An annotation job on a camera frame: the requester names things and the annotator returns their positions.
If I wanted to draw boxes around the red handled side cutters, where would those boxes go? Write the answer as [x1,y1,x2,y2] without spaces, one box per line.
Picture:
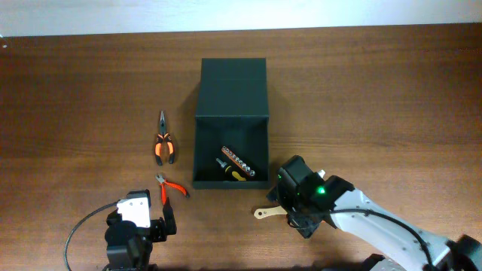
[155,174,190,205]

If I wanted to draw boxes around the orange scraper wooden handle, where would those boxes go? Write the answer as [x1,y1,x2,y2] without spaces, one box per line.
[254,206,287,220]

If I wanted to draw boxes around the yellow black stubby screwdriver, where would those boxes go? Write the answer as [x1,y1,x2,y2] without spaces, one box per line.
[215,158,247,181]

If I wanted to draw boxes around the orange socket bit holder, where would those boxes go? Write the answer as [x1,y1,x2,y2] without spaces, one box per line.
[221,146,255,181]

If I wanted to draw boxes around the orange black needle-nose pliers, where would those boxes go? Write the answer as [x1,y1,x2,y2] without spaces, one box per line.
[154,110,176,166]

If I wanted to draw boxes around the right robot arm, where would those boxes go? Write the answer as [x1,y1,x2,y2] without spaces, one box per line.
[267,155,481,270]

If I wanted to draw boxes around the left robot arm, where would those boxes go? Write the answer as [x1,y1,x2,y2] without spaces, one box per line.
[105,196,177,271]

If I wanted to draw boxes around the dark green open box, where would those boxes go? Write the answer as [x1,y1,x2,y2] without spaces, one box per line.
[193,58,270,190]

